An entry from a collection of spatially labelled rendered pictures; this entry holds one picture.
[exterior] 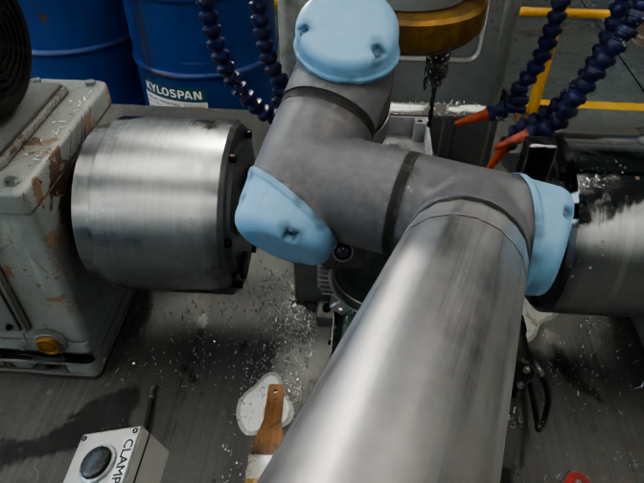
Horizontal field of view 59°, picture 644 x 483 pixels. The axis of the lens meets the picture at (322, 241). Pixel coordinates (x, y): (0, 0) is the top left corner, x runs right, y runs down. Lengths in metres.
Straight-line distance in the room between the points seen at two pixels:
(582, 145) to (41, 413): 0.84
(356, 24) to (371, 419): 0.30
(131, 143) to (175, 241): 0.14
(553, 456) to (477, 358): 0.69
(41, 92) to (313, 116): 0.58
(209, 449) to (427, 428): 0.70
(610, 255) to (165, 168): 0.55
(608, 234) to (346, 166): 0.44
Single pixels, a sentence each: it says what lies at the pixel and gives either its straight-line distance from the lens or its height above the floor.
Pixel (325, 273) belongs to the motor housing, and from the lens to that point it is 0.76.
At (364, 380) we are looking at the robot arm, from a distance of 0.20.
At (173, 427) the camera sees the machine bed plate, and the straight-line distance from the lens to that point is 0.90.
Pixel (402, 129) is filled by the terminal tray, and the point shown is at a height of 1.12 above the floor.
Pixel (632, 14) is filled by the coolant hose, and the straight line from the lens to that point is 0.67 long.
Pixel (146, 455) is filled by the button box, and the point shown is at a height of 1.06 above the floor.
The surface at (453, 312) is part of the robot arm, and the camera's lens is 0.23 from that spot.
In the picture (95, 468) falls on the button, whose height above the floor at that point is 1.07.
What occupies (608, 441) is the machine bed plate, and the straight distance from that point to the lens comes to 0.95.
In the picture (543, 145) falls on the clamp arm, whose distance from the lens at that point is 0.61.
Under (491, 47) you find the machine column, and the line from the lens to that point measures 0.95.
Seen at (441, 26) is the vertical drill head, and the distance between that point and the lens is 0.64.
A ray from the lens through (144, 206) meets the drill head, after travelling 0.74.
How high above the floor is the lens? 1.56
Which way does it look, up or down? 42 degrees down
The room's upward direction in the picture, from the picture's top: straight up
